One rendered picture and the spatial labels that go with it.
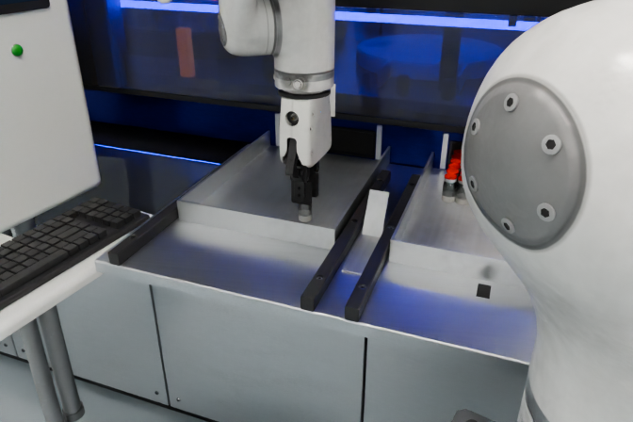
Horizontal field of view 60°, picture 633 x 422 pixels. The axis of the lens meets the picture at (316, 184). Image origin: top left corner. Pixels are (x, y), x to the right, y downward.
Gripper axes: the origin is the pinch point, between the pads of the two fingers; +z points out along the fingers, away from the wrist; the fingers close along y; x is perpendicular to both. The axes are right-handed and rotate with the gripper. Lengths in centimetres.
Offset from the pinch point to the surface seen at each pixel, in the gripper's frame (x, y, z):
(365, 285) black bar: -14.3, -16.0, 4.1
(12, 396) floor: 102, 14, 93
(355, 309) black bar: -14.4, -20.7, 4.3
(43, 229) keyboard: 44.4, -9.9, 10.9
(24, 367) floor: 108, 25, 93
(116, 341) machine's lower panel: 63, 20, 65
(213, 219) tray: 12.6, -6.7, 4.6
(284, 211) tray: 4.2, 1.3, 5.6
